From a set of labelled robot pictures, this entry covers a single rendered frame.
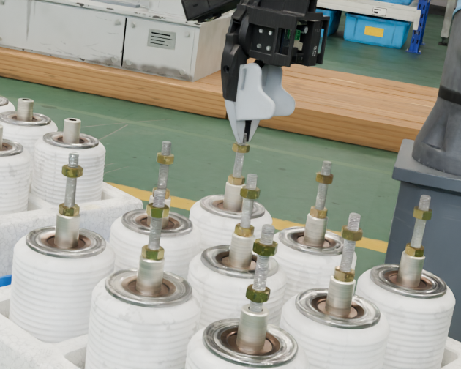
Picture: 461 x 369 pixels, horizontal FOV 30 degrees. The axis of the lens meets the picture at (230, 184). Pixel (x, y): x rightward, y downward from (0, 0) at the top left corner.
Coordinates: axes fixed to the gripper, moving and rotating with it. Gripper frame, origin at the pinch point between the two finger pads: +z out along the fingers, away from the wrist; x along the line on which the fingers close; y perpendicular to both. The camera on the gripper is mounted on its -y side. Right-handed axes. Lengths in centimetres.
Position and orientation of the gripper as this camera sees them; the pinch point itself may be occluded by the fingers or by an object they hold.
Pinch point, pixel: (239, 129)
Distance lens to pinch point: 97.4
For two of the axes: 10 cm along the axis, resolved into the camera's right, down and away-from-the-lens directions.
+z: -1.4, 9.5, 2.8
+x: 5.8, -1.6, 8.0
